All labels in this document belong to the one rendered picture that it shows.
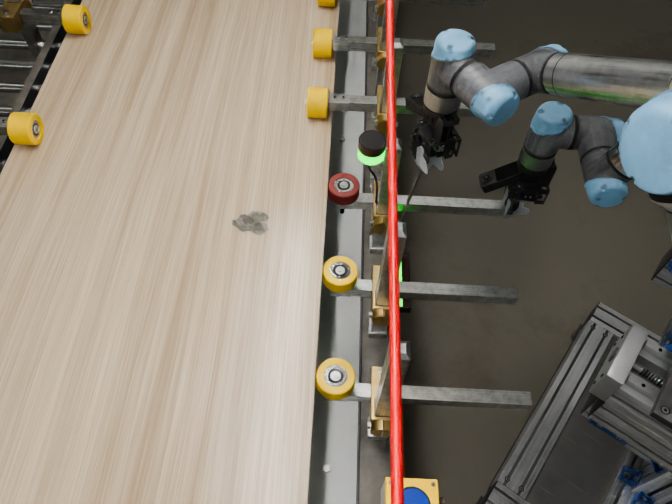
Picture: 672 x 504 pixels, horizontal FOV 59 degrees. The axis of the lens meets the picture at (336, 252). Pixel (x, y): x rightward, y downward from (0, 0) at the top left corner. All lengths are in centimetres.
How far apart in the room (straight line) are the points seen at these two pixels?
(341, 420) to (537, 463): 72
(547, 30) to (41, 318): 307
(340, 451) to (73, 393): 60
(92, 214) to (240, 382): 56
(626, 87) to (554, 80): 15
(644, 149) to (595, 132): 53
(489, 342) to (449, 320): 17
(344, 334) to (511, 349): 94
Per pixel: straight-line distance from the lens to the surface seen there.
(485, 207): 156
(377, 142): 130
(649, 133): 84
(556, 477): 201
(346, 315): 160
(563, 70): 114
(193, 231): 143
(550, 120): 134
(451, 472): 214
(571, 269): 262
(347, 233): 174
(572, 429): 207
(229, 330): 128
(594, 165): 132
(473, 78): 113
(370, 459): 138
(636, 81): 105
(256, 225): 140
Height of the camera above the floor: 203
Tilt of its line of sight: 56 degrees down
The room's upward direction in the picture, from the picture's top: 3 degrees clockwise
